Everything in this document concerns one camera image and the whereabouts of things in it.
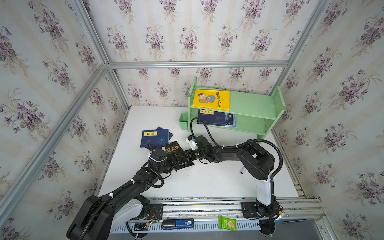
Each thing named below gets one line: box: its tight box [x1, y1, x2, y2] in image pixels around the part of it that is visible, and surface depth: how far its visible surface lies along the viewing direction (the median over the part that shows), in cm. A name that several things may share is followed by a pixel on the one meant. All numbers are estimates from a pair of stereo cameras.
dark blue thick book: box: [197, 109, 226, 127], surface depth 97 cm
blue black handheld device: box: [161, 218, 195, 230], surface depth 68 cm
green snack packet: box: [218, 216, 237, 233], surface depth 71 cm
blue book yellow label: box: [140, 129, 169, 148], surface depth 102 cm
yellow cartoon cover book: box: [192, 89, 230, 112], surface depth 87 cm
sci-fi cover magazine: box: [225, 112, 237, 128], surface depth 97 cm
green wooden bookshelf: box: [187, 76, 286, 139], surface depth 90 cm
